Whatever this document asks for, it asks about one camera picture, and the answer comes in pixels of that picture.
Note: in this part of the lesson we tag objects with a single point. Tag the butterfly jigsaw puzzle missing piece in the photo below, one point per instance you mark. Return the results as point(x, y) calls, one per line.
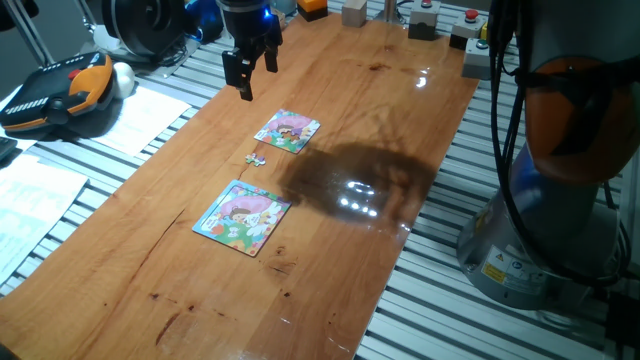
point(287, 131)

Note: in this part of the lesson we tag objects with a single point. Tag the grey box red mushroom button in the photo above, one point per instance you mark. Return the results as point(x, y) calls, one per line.
point(467, 30)

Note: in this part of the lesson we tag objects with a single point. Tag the beige rectangular block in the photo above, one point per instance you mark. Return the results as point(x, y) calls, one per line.
point(354, 12)

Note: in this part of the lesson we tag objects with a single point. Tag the gold foil packet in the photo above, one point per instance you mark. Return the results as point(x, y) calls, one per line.
point(279, 19)

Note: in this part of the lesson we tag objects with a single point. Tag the colourful jigsaw piece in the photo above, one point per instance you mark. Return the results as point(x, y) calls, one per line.
point(255, 159)

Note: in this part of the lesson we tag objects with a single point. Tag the grey black box red button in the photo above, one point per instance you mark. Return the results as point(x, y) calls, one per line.
point(424, 20)

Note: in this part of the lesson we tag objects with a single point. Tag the yellow box green button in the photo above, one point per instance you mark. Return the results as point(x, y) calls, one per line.
point(483, 31)

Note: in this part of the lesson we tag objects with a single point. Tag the orange button box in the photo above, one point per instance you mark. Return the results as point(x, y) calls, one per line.
point(312, 7)

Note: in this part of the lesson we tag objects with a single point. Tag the white paper sheet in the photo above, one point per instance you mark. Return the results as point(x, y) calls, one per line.
point(35, 210)
point(140, 117)

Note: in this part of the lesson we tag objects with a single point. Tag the complete butterfly puzzle card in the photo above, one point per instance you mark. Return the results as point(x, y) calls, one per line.
point(242, 220)

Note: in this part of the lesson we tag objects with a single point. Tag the black orange teach pendant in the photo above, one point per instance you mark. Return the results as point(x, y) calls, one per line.
point(55, 95)

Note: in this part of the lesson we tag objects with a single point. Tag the grey metal tripod leg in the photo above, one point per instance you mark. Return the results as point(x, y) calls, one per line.
point(30, 32)
point(86, 15)

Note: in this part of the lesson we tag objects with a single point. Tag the glossy wooden board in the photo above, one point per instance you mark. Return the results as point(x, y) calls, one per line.
point(150, 300)

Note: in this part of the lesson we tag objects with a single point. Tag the grey box green button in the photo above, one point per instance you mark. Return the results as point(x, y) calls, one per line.
point(475, 60)

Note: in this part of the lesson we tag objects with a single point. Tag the aluminium frame post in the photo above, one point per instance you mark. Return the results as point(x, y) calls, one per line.
point(390, 10)

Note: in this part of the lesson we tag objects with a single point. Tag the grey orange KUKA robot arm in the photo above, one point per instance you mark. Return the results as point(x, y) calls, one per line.
point(575, 125)

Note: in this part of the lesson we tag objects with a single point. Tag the black round reel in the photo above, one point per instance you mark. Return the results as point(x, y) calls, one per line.
point(145, 25)

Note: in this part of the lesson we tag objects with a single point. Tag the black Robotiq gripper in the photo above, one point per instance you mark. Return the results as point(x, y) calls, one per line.
point(250, 25)

